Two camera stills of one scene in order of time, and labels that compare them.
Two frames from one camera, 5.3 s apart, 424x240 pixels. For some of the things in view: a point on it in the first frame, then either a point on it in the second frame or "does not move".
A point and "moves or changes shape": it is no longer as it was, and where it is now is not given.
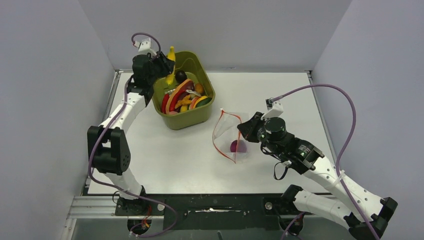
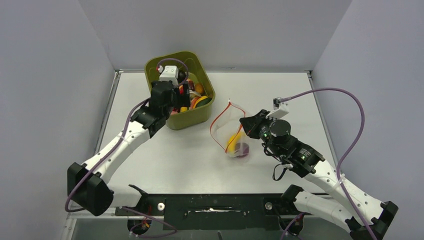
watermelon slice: x=192 y=102 does not move
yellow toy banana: x=171 y=55 → x=231 y=144
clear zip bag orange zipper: x=227 y=137 moves or changes shape
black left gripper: x=166 y=65 → x=183 y=98
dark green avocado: x=203 y=101 does not move
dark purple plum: x=180 y=76 does not move
